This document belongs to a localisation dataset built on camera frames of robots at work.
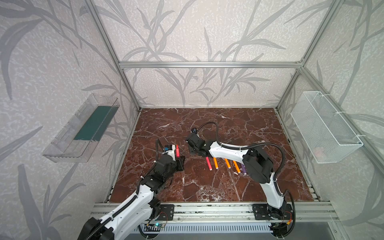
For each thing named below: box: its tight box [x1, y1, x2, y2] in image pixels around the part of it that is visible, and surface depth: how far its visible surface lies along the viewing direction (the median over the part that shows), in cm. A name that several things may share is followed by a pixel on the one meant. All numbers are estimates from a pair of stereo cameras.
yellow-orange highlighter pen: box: [213, 157, 219, 170], surface depth 91 cm
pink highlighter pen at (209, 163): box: [205, 156, 213, 171], surface depth 92 cm
